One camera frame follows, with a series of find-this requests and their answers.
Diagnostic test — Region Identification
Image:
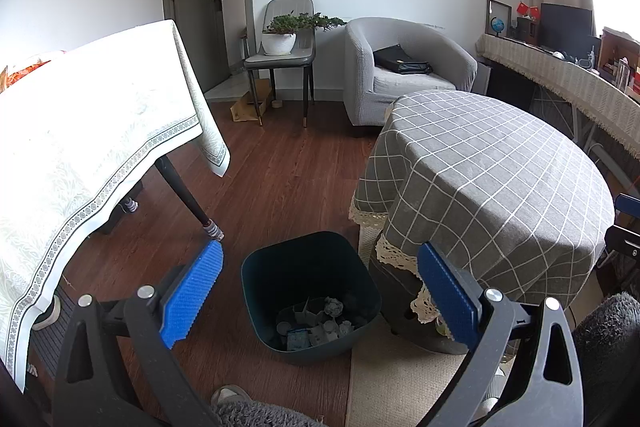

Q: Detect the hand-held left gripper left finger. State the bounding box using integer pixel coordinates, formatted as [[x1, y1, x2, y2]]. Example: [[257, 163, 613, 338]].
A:
[[52, 239, 225, 427]]

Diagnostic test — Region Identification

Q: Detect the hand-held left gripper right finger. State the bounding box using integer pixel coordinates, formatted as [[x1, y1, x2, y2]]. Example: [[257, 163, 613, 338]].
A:
[[417, 241, 586, 427]]

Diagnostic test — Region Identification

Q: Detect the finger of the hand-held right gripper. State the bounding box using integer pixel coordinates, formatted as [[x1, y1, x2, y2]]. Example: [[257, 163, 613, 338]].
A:
[[614, 194, 640, 222], [597, 227, 640, 269]]

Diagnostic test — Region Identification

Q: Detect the dark green trash bin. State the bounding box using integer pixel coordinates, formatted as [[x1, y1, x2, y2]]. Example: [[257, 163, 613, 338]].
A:
[[241, 231, 382, 366]]

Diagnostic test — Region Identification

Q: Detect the dark round table base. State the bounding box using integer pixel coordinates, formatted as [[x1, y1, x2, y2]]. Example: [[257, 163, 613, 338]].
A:
[[367, 252, 473, 355]]

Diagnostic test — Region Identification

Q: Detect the cream lace under cloth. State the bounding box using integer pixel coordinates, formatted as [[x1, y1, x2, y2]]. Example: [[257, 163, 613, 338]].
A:
[[348, 197, 481, 325]]

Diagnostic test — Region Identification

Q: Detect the white metal rack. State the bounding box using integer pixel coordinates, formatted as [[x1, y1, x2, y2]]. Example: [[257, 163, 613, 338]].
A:
[[572, 109, 636, 188]]

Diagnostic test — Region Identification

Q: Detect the beige floor mat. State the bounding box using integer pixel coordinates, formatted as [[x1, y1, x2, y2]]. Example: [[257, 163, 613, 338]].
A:
[[345, 322, 501, 427]]

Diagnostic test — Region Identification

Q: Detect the person's right leg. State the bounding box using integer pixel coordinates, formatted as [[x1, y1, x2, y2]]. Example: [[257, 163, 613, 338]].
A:
[[570, 292, 640, 427]]

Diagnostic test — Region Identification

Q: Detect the grey slipper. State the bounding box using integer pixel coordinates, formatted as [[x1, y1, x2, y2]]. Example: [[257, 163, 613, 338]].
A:
[[210, 384, 247, 408]]

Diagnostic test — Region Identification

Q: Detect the crumpled blue packet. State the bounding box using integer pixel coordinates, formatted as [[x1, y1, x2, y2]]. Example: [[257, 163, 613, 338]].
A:
[[286, 328, 312, 352]]

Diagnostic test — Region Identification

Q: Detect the round table with checked cloth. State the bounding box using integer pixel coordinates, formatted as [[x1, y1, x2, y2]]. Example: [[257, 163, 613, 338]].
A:
[[354, 89, 616, 343]]

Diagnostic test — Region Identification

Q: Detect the sideboard with cream cloth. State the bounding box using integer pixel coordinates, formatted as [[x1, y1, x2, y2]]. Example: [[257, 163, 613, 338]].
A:
[[475, 33, 640, 152]]

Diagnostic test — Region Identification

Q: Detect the black monitor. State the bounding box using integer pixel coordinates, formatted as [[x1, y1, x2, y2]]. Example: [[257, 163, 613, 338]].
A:
[[539, 3, 595, 52]]

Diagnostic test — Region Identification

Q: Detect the brown cardboard box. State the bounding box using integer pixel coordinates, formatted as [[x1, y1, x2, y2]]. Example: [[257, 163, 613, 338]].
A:
[[230, 79, 273, 122]]

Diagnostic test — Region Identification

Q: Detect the table with pale green cloth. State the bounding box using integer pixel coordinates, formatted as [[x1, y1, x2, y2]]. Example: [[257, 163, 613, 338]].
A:
[[0, 19, 232, 393]]

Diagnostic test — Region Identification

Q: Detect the dark wooden box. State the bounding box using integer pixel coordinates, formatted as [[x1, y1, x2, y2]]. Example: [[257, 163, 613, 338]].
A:
[[515, 17, 538, 42]]

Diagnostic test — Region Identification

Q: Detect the grey armchair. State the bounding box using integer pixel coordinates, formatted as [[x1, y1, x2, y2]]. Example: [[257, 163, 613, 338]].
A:
[[343, 17, 478, 128]]

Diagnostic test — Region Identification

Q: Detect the black handbag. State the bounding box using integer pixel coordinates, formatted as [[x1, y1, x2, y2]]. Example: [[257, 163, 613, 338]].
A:
[[372, 43, 433, 75]]

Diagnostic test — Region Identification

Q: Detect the grey door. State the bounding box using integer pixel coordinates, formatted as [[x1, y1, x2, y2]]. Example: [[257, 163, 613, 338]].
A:
[[161, 0, 231, 92]]

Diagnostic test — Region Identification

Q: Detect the potted plant white pot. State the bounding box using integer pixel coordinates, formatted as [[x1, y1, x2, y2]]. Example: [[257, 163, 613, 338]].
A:
[[262, 12, 347, 56]]

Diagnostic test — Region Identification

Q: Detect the orange snack bag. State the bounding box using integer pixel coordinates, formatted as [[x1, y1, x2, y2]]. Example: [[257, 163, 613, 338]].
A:
[[0, 62, 51, 84]]

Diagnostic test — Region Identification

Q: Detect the grey dining chair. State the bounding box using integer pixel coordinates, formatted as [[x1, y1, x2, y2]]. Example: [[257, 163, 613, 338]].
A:
[[243, 0, 317, 128]]

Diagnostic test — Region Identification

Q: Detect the wooden picture frame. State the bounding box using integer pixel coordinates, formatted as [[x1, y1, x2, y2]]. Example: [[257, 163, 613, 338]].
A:
[[486, 0, 513, 38]]

